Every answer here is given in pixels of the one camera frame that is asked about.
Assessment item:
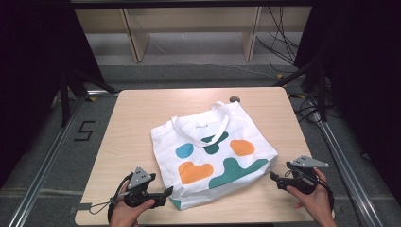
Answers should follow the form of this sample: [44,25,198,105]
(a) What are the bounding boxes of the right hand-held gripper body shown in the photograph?
[285,154,330,195]

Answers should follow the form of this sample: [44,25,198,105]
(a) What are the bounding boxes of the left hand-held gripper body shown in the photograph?
[123,166,163,208]

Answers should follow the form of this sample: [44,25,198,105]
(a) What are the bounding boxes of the white tote bag coloured blobs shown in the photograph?
[150,100,279,211]

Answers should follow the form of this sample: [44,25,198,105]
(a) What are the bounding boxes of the person's right hand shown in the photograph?
[286,167,337,227]

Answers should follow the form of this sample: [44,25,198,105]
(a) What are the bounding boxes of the person's left hand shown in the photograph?
[109,188,156,227]

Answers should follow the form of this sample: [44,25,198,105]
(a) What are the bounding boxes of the grey tape strip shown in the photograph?
[69,202,93,216]

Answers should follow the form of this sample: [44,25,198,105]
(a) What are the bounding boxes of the black metal stand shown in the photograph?
[271,58,328,123]
[59,67,118,128]

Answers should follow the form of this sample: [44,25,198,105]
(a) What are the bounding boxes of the black curtain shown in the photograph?
[293,0,401,202]
[0,0,106,190]

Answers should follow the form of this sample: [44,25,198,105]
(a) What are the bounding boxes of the light wooden shelf unit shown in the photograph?
[75,5,313,63]

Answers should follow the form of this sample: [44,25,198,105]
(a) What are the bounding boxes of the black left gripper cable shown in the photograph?
[107,171,134,223]

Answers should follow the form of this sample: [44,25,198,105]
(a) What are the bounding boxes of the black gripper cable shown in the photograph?
[314,175,336,219]
[107,171,134,223]

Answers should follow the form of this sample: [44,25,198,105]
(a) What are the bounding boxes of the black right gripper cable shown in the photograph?
[314,175,336,219]

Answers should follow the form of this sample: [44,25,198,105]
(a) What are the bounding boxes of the aluminium floor rail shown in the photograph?
[311,112,386,227]
[7,89,120,227]

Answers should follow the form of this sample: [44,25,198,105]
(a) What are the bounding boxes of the thin grey cord loop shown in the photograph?
[88,198,117,216]

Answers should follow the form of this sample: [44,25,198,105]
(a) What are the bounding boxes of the tangled black cables by rail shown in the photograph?
[288,91,323,125]

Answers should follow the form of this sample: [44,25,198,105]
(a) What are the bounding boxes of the black floor cable bundle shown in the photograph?
[254,6,301,74]

